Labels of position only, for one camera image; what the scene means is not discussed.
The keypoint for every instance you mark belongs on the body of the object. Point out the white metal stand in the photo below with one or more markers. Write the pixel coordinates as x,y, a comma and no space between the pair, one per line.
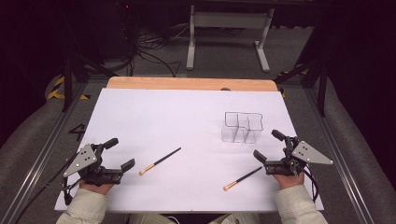
230,20

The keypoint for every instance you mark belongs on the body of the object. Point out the wooden table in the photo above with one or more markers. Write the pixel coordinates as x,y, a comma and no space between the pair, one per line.
186,83

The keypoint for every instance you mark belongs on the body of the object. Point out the black tripod stand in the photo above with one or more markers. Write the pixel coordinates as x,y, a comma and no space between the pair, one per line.
322,90
67,84

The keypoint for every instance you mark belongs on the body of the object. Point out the person's right hand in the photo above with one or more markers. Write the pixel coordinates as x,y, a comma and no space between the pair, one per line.
289,181

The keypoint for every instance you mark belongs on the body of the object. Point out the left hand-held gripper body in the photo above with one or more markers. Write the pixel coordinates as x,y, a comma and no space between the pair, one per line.
83,160

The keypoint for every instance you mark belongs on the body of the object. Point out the black makeup brush tan bristles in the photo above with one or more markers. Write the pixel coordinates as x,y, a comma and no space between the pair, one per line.
160,160
243,178

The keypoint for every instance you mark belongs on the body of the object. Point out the person's left hand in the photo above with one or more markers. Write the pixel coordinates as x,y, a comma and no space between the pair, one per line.
96,188

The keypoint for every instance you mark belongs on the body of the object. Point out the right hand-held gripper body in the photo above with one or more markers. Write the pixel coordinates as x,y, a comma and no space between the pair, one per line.
308,154

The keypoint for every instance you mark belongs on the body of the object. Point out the clear plastic organizer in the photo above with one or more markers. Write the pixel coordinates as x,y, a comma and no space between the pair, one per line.
243,129

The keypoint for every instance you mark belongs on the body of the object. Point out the aluminium rail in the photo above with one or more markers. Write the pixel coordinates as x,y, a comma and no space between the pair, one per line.
339,155
40,161

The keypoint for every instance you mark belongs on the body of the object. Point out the white table sheet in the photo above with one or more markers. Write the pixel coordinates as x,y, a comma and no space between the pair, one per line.
174,124

